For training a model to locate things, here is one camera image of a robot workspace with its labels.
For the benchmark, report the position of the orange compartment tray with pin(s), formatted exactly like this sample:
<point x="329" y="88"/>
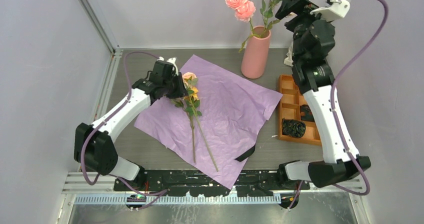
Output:
<point x="289" y="108"/>

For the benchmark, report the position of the yellow flower bunch stems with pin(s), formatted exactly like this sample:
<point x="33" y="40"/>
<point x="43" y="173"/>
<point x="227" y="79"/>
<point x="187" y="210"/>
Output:
<point x="189" y="105"/>

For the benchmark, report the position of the dark rolled ribbon in tray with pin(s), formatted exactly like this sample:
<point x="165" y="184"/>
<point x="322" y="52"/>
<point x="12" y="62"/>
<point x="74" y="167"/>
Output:
<point x="306" y="113"/>

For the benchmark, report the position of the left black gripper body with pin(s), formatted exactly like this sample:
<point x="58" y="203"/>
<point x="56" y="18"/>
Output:
<point x="173" y="88"/>

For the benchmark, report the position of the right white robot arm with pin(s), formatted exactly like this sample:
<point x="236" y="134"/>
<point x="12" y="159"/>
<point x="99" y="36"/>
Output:
<point x="341" y="159"/>

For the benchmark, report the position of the crumpled printed paper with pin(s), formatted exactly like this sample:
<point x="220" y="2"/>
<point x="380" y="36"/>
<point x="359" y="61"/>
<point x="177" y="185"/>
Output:
<point x="288" y="61"/>

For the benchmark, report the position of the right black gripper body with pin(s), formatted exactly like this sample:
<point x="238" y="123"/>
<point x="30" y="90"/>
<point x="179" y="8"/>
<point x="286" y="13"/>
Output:
<point x="301" y="7"/>

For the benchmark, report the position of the white flower with leaves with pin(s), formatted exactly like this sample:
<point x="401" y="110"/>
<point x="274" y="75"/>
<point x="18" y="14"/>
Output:
<point x="267" y="12"/>

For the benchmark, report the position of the purple wrapping paper sheet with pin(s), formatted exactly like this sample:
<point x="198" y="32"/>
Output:
<point x="233" y="110"/>

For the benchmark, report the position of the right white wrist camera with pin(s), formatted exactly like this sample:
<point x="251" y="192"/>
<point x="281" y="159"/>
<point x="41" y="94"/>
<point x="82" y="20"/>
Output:
<point x="336" y="9"/>

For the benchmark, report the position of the pink flower stem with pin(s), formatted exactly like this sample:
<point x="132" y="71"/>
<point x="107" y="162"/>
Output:
<point x="240" y="4"/>

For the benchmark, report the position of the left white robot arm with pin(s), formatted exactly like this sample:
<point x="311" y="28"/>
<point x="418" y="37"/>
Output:
<point x="94" y="143"/>

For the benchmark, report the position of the black ribbon with gold text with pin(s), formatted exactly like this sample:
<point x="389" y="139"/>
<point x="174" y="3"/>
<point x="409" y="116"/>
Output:
<point x="246" y="154"/>

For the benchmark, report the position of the pink cylindrical vase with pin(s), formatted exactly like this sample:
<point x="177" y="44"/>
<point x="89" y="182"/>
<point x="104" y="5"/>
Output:
<point x="256" y="52"/>

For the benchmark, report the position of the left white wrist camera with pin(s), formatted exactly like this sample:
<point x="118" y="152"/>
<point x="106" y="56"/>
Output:
<point x="170" y="62"/>

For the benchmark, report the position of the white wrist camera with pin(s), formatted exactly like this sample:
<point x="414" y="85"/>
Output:
<point x="170" y="62"/>
<point x="336" y="9"/>

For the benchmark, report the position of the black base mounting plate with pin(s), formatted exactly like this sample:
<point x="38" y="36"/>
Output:
<point x="192" y="187"/>

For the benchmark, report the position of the peach flower stem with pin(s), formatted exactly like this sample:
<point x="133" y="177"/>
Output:
<point x="190" y="79"/>

